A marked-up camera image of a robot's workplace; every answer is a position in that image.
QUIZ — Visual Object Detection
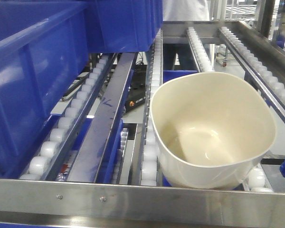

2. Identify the blue bin on lower layer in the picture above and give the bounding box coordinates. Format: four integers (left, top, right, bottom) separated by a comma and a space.
163, 70, 198, 83

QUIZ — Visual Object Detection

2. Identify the blue bin rear upper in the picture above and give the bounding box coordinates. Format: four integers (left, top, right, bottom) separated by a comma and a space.
85, 0, 163, 53

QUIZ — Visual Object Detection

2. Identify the large blue storage bin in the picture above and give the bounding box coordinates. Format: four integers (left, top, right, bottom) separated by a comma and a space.
0, 0, 88, 178

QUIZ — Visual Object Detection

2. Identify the black device orange logo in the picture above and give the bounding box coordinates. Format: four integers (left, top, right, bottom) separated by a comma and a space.
125, 65, 147, 113

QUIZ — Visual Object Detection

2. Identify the middle white roller track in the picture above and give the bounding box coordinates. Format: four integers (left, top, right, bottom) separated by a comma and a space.
140, 30, 163, 187

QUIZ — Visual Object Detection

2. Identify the white roller track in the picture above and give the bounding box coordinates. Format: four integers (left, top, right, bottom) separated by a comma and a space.
140, 30, 163, 187
187, 27, 274, 193
19, 53, 117, 181

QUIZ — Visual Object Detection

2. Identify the steel divider bar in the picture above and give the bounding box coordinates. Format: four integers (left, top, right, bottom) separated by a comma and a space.
67, 53, 137, 183

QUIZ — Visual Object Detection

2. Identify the person in white coat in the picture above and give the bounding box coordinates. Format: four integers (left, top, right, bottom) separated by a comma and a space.
162, 0, 211, 71

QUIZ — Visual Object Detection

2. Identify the left white roller track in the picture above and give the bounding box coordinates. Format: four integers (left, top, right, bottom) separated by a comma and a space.
19, 53, 117, 181

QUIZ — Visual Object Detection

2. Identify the right white roller track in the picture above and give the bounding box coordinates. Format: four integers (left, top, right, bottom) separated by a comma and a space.
187, 27, 274, 193

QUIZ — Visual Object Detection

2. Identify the far right roller track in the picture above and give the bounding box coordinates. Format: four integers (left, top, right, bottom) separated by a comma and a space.
219, 27, 285, 123

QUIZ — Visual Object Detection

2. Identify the steel shelf front rail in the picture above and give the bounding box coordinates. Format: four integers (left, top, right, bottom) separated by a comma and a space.
0, 179, 285, 228

